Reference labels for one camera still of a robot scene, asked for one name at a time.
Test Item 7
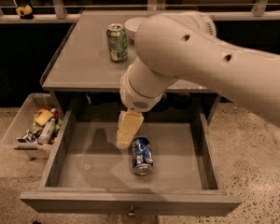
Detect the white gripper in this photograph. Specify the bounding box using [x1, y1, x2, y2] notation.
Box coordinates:
[116, 75, 162, 149]

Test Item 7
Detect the blue pepsi can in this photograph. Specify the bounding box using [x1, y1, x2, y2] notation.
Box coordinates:
[131, 136, 154, 175]

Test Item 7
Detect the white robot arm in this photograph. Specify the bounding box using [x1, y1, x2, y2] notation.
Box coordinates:
[116, 11, 280, 148]

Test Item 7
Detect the open grey top drawer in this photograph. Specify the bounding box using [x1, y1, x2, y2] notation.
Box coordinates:
[21, 104, 241, 216]

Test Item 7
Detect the grey cabinet counter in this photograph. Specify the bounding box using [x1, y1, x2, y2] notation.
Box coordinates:
[39, 9, 223, 125]

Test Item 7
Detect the green soda can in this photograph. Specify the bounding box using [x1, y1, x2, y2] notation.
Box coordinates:
[106, 23, 128, 62]

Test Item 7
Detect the metal drawer knob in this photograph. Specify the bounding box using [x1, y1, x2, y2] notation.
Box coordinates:
[127, 205, 136, 217]

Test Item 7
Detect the yellow sponge in bin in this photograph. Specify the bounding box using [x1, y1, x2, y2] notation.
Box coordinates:
[35, 110, 54, 126]

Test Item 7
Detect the white bottle in bin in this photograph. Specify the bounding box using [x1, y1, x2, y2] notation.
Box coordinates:
[37, 119, 55, 145]

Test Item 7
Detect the clear plastic bin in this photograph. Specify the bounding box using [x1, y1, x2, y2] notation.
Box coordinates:
[2, 93, 59, 160]

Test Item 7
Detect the white bowl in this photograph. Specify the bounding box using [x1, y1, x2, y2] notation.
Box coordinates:
[124, 17, 146, 40]

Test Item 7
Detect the metal window railing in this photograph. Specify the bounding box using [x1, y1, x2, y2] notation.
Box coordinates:
[0, 0, 280, 24]

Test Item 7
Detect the yellow object on ledge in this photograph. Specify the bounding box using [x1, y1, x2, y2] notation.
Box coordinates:
[16, 5, 34, 20]

